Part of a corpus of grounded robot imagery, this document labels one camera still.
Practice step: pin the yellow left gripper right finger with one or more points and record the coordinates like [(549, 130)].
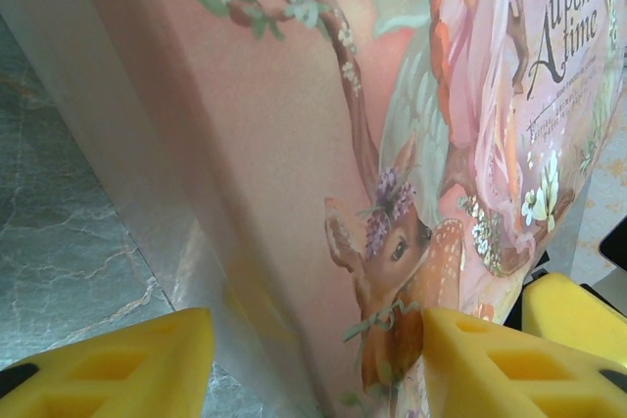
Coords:
[(514, 374)]

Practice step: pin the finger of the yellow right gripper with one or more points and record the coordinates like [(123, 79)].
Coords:
[(563, 305)]

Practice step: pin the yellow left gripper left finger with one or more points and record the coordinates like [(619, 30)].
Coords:
[(112, 374)]

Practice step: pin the black device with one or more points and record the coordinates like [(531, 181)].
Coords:
[(616, 247)]

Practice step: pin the pink floral storybook box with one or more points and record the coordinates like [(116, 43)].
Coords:
[(269, 119)]

